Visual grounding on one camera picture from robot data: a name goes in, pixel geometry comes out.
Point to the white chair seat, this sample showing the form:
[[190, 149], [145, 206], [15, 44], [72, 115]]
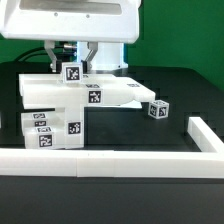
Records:
[[73, 123]]

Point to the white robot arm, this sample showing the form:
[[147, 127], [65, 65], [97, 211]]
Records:
[[110, 55]]

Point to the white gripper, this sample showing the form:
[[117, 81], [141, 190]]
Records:
[[89, 21]]

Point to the white U-shaped obstacle fence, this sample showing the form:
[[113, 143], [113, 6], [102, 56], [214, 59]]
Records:
[[207, 162]]

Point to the white chair back frame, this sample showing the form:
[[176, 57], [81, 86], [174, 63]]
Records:
[[94, 90]]

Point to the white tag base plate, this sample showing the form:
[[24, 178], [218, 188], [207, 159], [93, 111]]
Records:
[[133, 105]]

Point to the white tagged cube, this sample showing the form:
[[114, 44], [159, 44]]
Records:
[[72, 72], [158, 109]]

